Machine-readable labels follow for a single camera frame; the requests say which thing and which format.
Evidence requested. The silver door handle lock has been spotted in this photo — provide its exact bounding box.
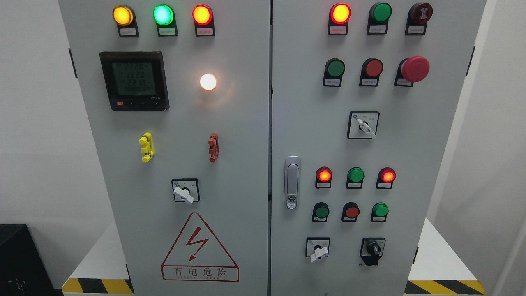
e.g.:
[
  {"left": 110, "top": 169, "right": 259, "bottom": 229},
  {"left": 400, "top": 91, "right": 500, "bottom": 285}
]
[{"left": 284, "top": 155, "right": 301, "bottom": 210}]

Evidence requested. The grey left cabinet door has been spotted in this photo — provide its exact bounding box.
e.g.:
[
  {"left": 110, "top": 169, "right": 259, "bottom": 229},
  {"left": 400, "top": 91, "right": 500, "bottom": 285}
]
[{"left": 59, "top": 0, "right": 271, "bottom": 296}]

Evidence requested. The grey cabinet door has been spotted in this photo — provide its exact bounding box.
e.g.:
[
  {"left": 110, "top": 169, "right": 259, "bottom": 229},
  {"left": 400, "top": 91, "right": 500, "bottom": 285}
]
[
  {"left": 269, "top": 0, "right": 486, "bottom": 296},
  {"left": 59, "top": 0, "right": 271, "bottom": 296}
]

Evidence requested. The grey right cabinet door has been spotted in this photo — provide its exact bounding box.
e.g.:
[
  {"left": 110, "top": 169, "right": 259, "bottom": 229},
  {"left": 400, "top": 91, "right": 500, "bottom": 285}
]
[{"left": 269, "top": 0, "right": 486, "bottom": 296}]

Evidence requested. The orange-red indicator light left door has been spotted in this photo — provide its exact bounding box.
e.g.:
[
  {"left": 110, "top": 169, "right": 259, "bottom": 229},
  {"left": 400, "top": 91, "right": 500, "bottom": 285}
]
[{"left": 192, "top": 4, "right": 215, "bottom": 36}]

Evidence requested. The red-brown plastic clip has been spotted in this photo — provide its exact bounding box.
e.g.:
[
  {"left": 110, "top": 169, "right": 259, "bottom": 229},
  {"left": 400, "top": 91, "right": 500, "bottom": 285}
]
[{"left": 208, "top": 132, "right": 220, "bottom": 163}]

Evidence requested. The red lit indicator lower left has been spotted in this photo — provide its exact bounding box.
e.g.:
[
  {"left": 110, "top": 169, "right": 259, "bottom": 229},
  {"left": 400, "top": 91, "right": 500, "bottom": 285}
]
[{"left": 314, "top": 166, "right": 332, "bottom": 189}]

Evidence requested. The red lit indicator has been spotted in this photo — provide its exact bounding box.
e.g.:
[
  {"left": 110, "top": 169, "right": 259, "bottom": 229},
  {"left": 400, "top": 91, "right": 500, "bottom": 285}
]
[
  {"left": 328, "top": 2, "right": 352, "bottom": 35},
  {"left": 376, "top": 167, "right": 396, "bottom": 189},
  {"left": 314, "top": 166, "right": 332, "bottom": 189}
]

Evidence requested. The green push button lower left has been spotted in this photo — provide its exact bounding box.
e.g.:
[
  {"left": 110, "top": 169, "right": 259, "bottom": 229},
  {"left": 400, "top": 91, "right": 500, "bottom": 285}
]
[{"left": 311, "top": 202, "right": 330, "bottom": 222}]

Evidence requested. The green push button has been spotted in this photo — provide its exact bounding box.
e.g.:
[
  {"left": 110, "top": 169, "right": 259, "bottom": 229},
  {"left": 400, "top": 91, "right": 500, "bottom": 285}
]
[
  {"left": 311, "top": 202, "right": 330, "bottom": 222},
  {"left": 323, "top": 58, "right": 345, "bottom": 87},
  {"left": 370, "top": 202, "right": 389, "bottom": 222}
]

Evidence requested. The white glowing indicator light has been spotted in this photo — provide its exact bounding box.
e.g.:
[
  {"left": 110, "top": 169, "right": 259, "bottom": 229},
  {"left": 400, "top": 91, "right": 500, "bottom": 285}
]
[{"left": 199, "top": 73, "right": 217, "bottom": 91}]

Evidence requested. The green indicator lower middle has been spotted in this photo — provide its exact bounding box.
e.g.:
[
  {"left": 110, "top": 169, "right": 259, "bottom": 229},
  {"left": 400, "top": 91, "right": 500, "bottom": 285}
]
[{"left": 346, "top": 167, "right": 365, "bottom": 189}]

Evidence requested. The red push button lower middle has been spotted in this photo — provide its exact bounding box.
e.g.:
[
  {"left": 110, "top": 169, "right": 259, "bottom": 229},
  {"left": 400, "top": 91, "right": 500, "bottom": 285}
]
[{"left": 341, "top": 202, "right": 360, "bottom": 222}]

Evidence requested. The red push button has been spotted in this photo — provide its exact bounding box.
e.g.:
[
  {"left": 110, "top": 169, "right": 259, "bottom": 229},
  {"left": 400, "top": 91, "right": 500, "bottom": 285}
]
[
  {"left": 359, "top": 58, "right": 383, "bottom": 87},
  {"left": 341, "top": 202, "right": 360, "bottom": 222}
]

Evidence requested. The green push button upper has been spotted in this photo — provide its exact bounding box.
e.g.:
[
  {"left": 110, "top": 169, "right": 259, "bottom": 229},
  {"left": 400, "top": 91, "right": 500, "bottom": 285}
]
[{"left": 323, "top": 58, "right": 345, "bottom": 87}]

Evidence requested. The yellow plastic clip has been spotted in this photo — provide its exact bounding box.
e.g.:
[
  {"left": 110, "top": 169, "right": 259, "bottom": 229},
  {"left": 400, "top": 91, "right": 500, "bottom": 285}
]
[{"left": 138, "top": 132, "right": 155, "bottom": 163}]

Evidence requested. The red electric hazard warning sticker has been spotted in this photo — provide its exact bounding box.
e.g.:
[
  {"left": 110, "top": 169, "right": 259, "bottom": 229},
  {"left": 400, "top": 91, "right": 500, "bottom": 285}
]
[{"left": 161, "top": 212, "right": 239, "bottom": 282}]

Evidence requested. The red lit indicator lower right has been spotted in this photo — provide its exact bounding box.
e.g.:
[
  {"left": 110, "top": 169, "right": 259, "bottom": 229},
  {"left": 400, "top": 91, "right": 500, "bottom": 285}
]
[{"left": 376, "top": 167, "right": 396, "bottom": 189}]

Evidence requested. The green push button lower right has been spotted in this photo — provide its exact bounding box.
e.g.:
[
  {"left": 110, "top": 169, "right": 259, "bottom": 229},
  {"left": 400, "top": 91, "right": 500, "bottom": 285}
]
[{"left": 370, "top": 202, "right": 389, "bottom": 222}]

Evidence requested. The red push button upper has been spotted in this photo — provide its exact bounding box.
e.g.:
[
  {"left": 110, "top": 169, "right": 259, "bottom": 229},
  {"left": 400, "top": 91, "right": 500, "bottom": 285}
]
[{"left": 359, "top": 58, "right": 383, "bottom": 87}]

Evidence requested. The black digital power meter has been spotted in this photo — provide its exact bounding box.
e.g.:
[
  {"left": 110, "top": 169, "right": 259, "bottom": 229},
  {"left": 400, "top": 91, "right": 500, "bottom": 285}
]
[{"left": 99, "top": 51, "right": 170, "bottom": 111}]

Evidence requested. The red lit indicator top right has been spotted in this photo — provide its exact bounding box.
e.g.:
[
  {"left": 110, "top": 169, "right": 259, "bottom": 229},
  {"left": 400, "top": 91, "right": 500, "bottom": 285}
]
[{"left": 328, "top": 2, "right": 352, "bottom": 35}]

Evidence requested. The green lit indicator light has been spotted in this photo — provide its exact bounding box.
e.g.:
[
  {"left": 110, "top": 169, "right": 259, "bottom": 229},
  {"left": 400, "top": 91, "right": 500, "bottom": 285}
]
[{"left": 152, "top": 4, "right": 178, "bottom": 36}]

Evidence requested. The red emergency stop mushroom button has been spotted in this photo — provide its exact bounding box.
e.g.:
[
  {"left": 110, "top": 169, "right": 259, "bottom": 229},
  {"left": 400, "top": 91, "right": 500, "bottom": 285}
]
[{"left": 393, "top": 55, "right": 430, "bottom": 87}]

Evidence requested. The green indicator top right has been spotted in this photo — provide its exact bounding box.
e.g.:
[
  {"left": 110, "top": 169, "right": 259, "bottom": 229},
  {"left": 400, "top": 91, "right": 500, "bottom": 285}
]
[{"left": 367, "top": 2, "right": 392, "bottom": 35}]

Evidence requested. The yellow indicator light top left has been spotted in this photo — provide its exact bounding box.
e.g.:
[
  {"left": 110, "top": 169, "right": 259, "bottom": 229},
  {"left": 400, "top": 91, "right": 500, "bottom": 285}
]
[{"left": 112, "top": 5, "right": 139, "bottom": 37}]

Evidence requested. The dark red buzzer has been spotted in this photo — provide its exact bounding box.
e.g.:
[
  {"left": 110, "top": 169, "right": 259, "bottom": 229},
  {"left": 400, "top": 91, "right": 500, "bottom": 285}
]
[{"left": 405, "top": 2, "right": 433, "bottom": 35}]

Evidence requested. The white platform with hazard stripes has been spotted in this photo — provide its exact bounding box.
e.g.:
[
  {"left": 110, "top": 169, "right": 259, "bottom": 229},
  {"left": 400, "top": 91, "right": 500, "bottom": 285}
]
[{"left": 58, "top": 220, "right": 486, "bottom": 296}]

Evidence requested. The black box bottom left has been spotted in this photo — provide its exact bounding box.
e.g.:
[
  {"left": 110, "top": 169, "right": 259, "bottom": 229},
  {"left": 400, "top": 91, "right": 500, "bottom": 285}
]
[{"left": 0, "top": 224, "right": 55, "bottom": 296}]

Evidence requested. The white selector switch left door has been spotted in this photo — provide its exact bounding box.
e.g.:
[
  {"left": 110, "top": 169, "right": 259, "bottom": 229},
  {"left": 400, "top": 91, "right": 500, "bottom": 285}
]
[{"left": 171, "top": 178, "right": 200, "bottom": 205}]

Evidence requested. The white selector switch upper right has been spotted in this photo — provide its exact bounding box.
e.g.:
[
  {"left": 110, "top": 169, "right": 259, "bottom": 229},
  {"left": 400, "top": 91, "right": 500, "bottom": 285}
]
[{"left": 347, "top": 111, "right": 380, "bottom": 140}]

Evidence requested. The white selector switch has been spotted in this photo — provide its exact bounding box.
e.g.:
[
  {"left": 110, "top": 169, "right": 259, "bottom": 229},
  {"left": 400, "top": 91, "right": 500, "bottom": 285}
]
[
  {"left": 347, "top": 111, "right": 380, "bottom": 140},
  {"left": 305, "top": 237, "right": 330, "bottom": 263}
]

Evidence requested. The white selector switch lower right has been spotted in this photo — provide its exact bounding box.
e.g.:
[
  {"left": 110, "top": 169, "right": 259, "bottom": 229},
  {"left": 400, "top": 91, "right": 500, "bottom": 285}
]
[{"left": 305, "top": 237, "right": 330, "bottom": 263}]

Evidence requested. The black rotary selector switch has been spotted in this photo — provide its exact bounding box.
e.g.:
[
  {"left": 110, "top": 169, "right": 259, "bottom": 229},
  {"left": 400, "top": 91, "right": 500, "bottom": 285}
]
[{"left": 360, "top": 237, "right": 386, "bottom": 266}]

